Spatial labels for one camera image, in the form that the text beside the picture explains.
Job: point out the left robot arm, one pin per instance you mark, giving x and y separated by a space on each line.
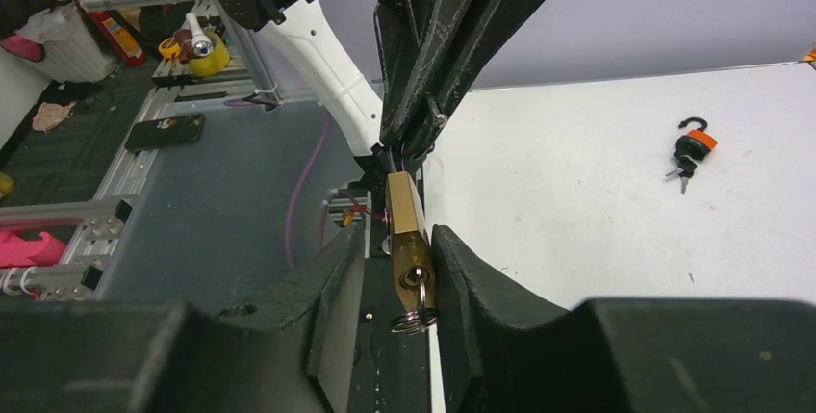
300 31

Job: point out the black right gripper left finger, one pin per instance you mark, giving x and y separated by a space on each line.
288 348

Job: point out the small brass padlock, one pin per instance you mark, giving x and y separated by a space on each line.
409 248

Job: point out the orange and black padlock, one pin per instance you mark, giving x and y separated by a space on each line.
696 144

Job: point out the black smartphone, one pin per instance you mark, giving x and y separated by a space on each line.
165 132

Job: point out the small black-headed keys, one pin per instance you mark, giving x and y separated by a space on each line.
684 171

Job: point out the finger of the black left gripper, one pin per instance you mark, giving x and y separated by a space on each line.
422 46
502 20

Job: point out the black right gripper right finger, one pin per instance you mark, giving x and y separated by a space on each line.
505 349

